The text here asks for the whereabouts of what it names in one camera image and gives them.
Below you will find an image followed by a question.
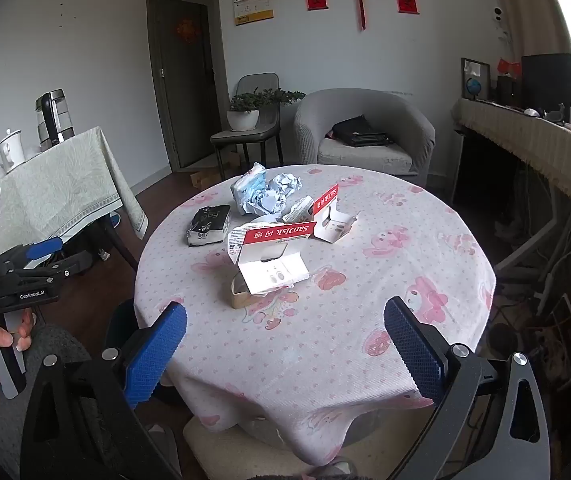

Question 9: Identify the glass electric kettle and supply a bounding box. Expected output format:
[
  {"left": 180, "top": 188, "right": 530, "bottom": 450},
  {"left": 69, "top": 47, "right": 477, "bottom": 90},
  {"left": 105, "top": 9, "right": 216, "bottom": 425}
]
[{"left": 34, "top": 89, "right": 75, "bottom": 153}]

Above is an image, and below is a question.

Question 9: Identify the red door ornament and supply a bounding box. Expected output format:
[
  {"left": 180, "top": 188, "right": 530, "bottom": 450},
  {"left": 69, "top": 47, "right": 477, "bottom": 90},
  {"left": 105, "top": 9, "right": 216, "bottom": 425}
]
[{"left": 176, "top": 19, "right": 201, "bottom": 43}]

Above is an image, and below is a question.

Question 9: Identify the small printed wrapper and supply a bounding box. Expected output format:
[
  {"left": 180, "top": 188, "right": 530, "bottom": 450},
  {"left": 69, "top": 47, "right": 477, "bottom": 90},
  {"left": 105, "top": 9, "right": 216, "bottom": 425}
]
[{"left": 283, "top": 196, "right": 315, "bottom": 223}]

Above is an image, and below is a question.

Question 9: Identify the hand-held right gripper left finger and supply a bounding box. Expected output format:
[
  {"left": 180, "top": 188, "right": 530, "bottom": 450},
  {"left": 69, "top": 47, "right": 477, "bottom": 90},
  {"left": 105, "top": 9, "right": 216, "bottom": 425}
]
[{"left": 20, "top": 301, "right": 189, "bottom": 480}]

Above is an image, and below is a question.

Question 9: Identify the black speaker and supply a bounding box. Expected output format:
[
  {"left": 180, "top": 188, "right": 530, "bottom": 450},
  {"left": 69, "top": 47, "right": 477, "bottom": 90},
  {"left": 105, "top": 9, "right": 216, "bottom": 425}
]
[{"left": 496, "top": 76, "right": 521, "bottom": 106}]

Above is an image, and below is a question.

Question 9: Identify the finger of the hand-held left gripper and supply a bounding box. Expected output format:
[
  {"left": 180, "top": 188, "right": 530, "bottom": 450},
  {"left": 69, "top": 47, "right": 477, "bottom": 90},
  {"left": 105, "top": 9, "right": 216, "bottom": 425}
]
[
  {"left": 0, "top": 236, "right": 64, "bottom": 268},
  {"left": 6, "top": 259, "right": 74, "bottom": 286}
]

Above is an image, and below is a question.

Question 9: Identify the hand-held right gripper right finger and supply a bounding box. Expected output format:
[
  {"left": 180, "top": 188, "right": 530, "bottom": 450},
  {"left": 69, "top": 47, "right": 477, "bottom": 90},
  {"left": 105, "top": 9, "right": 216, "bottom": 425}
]
[{"left": 383, "top": 296, "right": 551, "bottom": 480}]

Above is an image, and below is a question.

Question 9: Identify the grey armchair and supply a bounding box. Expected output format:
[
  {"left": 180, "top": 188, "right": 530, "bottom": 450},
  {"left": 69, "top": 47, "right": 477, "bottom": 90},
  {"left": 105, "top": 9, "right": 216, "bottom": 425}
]
[{"left": 294, "top": 88, "right": 436, "bottom": 188}]

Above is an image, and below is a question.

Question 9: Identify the dark wooden door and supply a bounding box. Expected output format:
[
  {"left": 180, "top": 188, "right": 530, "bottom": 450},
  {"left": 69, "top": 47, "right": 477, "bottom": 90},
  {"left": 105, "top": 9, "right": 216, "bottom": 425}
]
[{"left": 146, "top": 0, "right": 229, "bottom": 171}]

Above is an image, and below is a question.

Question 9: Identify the black bag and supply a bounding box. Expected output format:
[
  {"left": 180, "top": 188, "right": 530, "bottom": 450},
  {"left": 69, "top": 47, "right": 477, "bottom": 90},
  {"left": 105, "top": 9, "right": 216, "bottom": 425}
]
[{"left": 328, "top": 115, "right": 395, "bottom": 148}]

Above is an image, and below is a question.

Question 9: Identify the beige fringed cloth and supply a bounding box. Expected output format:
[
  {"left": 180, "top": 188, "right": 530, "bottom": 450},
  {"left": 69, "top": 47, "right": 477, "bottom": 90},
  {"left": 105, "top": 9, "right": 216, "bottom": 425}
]
[{"left": 453, "top": 97, "right": 571, "bottom": 226}]

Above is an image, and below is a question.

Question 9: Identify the blue white tissue packet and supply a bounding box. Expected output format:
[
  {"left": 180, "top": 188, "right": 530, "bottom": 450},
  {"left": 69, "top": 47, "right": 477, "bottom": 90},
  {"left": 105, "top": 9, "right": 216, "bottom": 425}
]
[{"left": 230, "top": 162, "right": 269, "bottom": 216}]

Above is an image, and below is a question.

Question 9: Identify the grey dining chair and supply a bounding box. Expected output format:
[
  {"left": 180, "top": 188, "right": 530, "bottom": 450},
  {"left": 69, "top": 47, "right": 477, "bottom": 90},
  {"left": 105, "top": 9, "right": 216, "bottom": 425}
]
[{"left": 210, "top": 73, "right": 284, "bottom": 181}]

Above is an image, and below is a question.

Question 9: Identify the potted green plant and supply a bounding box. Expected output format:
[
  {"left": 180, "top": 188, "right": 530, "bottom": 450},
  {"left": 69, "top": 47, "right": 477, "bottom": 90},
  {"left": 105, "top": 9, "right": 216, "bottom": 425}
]
[{"left": 226, "top": 87, "right": 306, "bottom": 133}]

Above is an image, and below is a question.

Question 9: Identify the black table leg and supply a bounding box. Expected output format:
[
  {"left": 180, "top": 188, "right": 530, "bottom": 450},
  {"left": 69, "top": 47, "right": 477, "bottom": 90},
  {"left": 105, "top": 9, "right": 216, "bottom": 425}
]
[{"left": 103, "top": 220, "right": 139, "bottom": 271}]

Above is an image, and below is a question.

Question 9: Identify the black silver packet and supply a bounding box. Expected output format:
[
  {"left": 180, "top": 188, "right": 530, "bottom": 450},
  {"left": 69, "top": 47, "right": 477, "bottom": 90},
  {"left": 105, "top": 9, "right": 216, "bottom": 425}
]
[{"left": 186, "top": 205, "right": 231, "bottom": 247}]

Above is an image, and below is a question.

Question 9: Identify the white paper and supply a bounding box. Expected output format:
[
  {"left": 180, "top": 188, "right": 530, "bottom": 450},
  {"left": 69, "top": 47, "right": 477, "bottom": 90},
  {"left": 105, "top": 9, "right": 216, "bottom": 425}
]
[{"left": 243, "top": 172, "right": 302, "bottom": 218}]

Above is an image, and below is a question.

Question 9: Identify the wall calendar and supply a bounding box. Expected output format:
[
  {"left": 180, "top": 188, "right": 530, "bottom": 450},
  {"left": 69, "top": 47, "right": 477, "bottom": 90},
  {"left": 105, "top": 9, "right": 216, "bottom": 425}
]
[{"left": 234, "top": 0, "right": 272, "bottom": 27}]

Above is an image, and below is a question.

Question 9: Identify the small red white card package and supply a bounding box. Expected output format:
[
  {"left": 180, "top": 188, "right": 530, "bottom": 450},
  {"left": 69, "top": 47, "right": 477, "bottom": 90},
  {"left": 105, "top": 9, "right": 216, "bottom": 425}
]
[{"left": 312, "top": 184, "right": 359, "bottom": 244}]

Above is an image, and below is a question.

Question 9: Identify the picture frame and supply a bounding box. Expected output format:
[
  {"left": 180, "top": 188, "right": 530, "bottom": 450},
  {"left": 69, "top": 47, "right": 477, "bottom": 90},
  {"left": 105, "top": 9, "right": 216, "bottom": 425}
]
[{"left": 460, "top": 57, "right": 491, "bottom": 101}]

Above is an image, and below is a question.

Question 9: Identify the black monitor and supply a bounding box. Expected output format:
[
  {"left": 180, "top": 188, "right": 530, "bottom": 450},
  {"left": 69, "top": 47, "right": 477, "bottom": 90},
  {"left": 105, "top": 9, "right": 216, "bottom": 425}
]
[{"left": 521, "top": 53, "right": 571, "bottom": 111}]

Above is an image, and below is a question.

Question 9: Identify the large red white card package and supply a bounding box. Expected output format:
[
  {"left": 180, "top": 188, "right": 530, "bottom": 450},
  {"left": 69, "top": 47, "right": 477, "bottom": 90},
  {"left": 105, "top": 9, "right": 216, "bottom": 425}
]
[{"left": 227, "top": 221, "right": 317, "bottom": 296}]

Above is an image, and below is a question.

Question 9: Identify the white teapot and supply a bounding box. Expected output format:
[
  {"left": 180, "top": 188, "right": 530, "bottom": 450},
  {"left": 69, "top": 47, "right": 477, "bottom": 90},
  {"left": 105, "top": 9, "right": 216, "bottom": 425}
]
[{"left": 0, "top": 129, "right": 26, "bottom": 168}]

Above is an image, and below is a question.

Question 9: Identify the cardboard box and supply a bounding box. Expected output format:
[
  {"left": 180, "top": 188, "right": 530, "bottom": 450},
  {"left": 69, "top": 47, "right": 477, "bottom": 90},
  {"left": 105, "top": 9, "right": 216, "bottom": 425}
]
[{"left": 190, "top": 169, "right": 224, "bottom": 188}]

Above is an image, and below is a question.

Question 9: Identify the pink print tablecloth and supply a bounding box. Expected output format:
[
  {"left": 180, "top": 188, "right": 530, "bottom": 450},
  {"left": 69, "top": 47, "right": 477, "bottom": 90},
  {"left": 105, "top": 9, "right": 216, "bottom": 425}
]
[{"left": 134, "top": 164, "right": 496, "bottom": 466}]

